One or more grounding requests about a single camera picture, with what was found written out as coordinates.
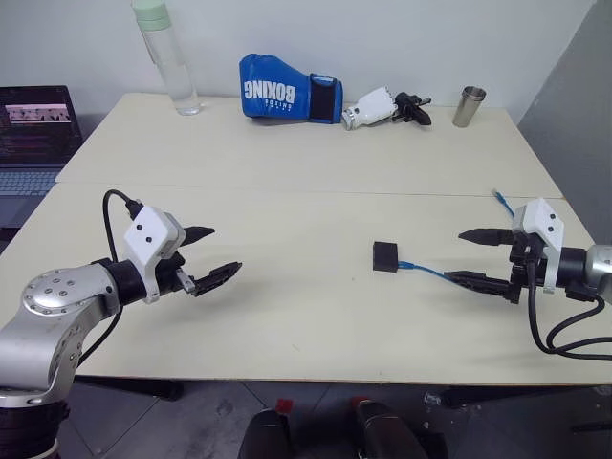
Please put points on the dark laptop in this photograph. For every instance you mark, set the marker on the dark laptop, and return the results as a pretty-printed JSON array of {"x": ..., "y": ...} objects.
[{"x": 33, "y": 119}]

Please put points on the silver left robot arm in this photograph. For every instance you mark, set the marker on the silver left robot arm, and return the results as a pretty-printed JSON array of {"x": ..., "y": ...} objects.
[{"x": 48, "y": 306}]

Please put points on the black table frame bar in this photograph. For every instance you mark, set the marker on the black table frame bar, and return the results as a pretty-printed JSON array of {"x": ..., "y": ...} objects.
[{"x": 516, "y": 396}]

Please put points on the small black box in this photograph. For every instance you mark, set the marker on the small black box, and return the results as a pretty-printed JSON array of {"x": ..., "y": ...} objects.
[{"x": 385, "y": 258}]

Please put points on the stainless steel cup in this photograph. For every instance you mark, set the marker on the stainless steel cup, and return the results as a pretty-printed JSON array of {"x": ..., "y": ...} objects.
[{"x": 468, "y": 107}]

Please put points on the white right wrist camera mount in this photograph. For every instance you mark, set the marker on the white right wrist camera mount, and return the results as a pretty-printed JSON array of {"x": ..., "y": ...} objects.
[{"x": 540, "y": 215}]

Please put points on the white and black robotic hand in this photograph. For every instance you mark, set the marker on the white and black robotic hand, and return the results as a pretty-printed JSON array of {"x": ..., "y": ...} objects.
[{"x": 373, "y": 107}]

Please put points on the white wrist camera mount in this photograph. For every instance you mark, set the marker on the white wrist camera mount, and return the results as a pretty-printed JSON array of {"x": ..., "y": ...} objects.
[
  {"x": 148, "y": 234},
  {"x": 540, "y": 215}
]

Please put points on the dark rounded shape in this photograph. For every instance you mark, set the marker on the dark rounded shape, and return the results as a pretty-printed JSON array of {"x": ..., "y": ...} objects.
[
  {"x": 268, "y": 435},
  {"x": 387, "y": 430}
]

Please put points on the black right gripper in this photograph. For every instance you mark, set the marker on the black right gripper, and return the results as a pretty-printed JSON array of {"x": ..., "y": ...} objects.
[{"x": 518, "y": 287}]

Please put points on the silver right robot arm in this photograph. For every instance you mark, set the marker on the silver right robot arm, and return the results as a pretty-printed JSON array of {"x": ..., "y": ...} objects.
[{"x": 600, "y": 268}]

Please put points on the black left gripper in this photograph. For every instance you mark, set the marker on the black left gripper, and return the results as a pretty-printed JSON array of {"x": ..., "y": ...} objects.
[{"x": 169, "y": 272}]

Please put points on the clear bottle with green lid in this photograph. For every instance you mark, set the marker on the clear bottle with green lid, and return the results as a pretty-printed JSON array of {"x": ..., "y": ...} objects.
[{"x": 174, "y": 72}]

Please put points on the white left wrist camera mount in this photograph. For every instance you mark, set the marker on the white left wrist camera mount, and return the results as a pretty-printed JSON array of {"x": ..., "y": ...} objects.
[{"x": 148, "y": 234}]

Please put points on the blue boxing glove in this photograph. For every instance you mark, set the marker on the blue boxing glove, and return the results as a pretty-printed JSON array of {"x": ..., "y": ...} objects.
[{"x": 272, "y": 91}]

